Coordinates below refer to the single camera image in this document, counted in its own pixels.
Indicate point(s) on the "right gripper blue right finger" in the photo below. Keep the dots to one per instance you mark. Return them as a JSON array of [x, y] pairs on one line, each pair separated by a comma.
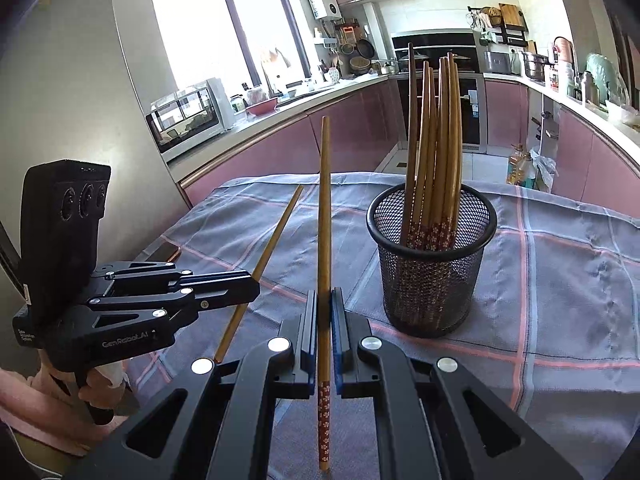
[[352, 376]]

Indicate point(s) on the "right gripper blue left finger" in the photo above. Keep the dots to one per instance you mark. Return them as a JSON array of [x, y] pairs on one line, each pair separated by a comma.
[[298, 378]]

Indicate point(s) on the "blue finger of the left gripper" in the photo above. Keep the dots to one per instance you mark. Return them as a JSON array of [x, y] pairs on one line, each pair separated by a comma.
[[217, 282], [216, 300]]

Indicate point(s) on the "gold chopstick red end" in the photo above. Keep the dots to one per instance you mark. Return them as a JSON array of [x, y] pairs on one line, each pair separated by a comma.
[[324, 297]]

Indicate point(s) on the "person left hand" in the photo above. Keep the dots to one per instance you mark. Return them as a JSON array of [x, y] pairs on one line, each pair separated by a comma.
[[105, 386]]

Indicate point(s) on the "smartphone orange case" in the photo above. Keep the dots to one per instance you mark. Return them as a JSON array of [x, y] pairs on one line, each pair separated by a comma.
[[166, 252]]

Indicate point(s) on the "black mesh utensil holder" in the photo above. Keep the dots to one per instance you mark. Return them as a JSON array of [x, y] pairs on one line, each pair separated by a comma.
[[432, 259]]

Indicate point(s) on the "white microwave oven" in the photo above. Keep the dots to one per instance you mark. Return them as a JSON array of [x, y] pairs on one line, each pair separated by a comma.
[[189, 117]]

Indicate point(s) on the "pink bowl on counter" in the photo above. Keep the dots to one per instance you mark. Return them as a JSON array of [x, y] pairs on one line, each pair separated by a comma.
[[263, 108]]

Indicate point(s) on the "blue plaid tablecloth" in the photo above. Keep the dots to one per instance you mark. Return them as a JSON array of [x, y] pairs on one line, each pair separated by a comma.
[[547, 315]]

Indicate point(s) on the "cooking oil bottle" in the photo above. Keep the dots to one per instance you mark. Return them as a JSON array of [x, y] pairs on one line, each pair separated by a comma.
[[520, 170]]

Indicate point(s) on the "steel stock pot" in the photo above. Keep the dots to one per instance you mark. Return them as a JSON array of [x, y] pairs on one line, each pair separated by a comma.
[[533, 65]]

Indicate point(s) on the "black wall rack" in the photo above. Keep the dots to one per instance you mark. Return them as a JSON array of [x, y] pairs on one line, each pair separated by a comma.
[[503, 24]]

